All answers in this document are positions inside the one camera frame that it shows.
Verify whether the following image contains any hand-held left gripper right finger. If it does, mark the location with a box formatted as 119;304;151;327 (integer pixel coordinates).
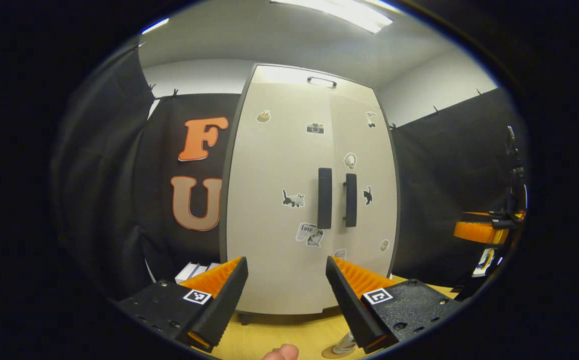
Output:
326;256;463;355

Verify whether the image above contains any long ceiling light panel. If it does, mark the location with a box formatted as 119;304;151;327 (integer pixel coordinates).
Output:
269;0;394;35

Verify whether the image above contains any white bottle with green label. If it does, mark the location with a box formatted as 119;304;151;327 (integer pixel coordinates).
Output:
331;330;358;355

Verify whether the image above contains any black door handle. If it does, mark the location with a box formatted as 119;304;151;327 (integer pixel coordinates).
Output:
317;167;333;230
342;173;358;229

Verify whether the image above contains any white cardboard box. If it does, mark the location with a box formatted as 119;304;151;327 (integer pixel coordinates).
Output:
174;261;221;285

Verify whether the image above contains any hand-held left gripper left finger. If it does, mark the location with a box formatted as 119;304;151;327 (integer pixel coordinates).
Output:
112;257;249;353

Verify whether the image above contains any white cabinet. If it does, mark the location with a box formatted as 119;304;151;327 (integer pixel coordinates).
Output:
218;62;402;327

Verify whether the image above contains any white cabinet drawer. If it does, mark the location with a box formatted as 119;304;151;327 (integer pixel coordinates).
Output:
250;64;376;101

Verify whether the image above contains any round brown coaster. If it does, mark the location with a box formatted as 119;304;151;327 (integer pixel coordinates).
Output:
320;345;351;360

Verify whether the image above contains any white cabinet door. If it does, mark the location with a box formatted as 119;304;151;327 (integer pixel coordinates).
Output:
225;81;333;316
328;89;399;312

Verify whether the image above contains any black backdrop cloth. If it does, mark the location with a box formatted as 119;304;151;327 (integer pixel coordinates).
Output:
49;42;528;301

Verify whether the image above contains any yellow and blue packet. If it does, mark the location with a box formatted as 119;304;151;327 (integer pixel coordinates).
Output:
471;248;496;279

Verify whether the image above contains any small ceiling light panel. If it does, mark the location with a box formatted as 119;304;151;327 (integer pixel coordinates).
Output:
141;18;170;36

